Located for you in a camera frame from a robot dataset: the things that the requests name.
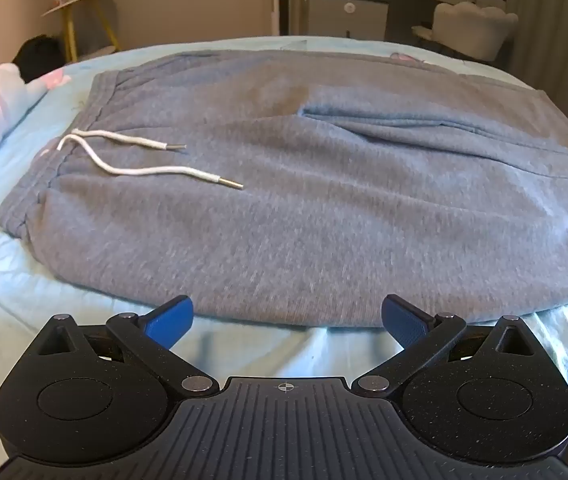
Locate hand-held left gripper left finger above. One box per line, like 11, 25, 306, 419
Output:
31, 296, 221, 395

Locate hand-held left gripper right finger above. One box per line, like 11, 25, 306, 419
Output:
353, 295, 540, 395

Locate grey drawstring pants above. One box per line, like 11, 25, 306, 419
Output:
0, 50, 568, 328

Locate bed with light blue sheet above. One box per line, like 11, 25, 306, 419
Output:
0, 35, 568, 480

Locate white shell chair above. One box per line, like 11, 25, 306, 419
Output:
411, 2, 519, 61

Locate dark round object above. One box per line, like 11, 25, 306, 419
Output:
12, 35, 69, 83

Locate yellow-legged side table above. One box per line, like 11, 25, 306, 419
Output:
41, 0, 122, 63

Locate grey bedside cabinet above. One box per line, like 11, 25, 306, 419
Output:
300, 0, 389, 41

